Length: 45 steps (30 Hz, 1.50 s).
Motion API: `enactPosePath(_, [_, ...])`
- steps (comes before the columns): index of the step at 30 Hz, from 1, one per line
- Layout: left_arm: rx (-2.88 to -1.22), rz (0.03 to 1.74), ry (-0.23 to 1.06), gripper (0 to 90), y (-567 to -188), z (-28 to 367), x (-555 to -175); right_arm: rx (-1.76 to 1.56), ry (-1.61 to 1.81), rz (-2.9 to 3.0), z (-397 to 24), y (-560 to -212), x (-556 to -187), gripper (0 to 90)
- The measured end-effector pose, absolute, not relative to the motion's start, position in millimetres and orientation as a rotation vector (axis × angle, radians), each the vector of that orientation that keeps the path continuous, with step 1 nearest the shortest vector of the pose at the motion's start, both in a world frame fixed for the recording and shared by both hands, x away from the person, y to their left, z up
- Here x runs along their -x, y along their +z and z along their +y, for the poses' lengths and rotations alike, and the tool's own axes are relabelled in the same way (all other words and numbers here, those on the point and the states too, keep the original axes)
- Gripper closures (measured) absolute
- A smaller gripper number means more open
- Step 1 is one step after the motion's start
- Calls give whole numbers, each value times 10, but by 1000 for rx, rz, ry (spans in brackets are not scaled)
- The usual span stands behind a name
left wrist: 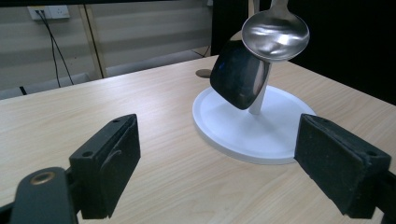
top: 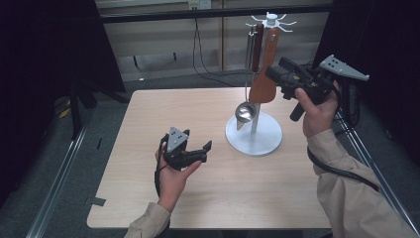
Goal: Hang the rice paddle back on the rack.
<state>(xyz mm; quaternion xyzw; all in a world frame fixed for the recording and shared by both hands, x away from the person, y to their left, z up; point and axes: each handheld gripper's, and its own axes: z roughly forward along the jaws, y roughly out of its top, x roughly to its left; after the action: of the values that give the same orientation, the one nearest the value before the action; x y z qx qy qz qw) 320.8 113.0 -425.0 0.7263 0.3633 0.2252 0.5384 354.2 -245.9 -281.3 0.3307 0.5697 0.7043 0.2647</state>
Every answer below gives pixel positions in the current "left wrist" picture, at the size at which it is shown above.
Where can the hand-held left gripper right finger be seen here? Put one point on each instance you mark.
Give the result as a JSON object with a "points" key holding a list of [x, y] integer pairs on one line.
{"points": [[336, 165]]}

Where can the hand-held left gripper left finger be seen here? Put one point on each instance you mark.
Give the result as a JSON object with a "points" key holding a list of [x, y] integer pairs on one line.
{"points": [[106, 168]]}

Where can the stainless steel spatula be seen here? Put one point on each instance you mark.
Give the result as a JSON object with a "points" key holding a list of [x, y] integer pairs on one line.
{"points": [[236, 74]]}

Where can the black curtain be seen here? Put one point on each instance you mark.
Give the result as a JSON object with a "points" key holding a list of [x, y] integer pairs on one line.
{"points": [[348, 46]]}

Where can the round table grommet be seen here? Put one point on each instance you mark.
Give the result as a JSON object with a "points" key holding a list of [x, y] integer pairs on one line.
{"points": [[203, 73]]}

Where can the white wall socket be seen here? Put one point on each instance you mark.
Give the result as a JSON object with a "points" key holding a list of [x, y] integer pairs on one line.
{"points": [[53, 11]]}

